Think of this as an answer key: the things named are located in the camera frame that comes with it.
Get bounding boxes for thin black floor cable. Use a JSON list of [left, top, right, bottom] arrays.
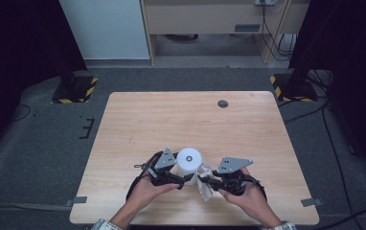
[[11, 103, 33, 123]]

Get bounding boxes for beige wooden desk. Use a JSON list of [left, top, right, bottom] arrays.
[[140, 0, 309, 66]]

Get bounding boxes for person's right hand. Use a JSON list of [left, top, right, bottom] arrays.
[[217, 167, 271, 221]]

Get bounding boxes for black yellow striped stand base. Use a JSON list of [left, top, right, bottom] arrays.
[[269, 73, 318, 104], [51, 75, 99, 104]]

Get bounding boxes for left hand-held gripper black cable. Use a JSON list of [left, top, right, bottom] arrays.
[[126, 150, 164, 201]]

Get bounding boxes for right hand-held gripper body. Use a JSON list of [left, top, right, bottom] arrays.
[[214, 156, 263, 196]]

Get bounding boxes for grey label on desk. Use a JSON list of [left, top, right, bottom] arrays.
[[234, 23, 262, 34]]

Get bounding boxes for person's left hand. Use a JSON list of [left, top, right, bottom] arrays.
[[126, 174, 181, 211]]

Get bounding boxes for right hand-held gripper black cable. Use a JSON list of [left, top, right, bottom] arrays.
[[243, 174, 268, 203]]

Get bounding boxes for white cabinet panel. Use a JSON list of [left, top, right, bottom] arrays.
[[57, 0, 150, 60]]

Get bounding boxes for white cylindrical cup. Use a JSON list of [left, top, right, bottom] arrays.
[[175, 147, 203, 186]]

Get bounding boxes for white cloth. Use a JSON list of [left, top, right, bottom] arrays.
[[195, 162, 216, 202]]

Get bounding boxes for grey tape strip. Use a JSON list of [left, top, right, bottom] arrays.
[[300, 197, 324, 208], [65, 195, 88, 207]]

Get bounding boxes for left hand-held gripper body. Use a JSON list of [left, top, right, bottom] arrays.
[[146, 147, 181, 188]]

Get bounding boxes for bundle of black hanging cables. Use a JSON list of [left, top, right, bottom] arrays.
[[261, 3, 298, 61]]

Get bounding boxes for hand-held gripper black cable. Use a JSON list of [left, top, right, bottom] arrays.
[[243, 174, 268, 203], [126, 150, 164, 201]]

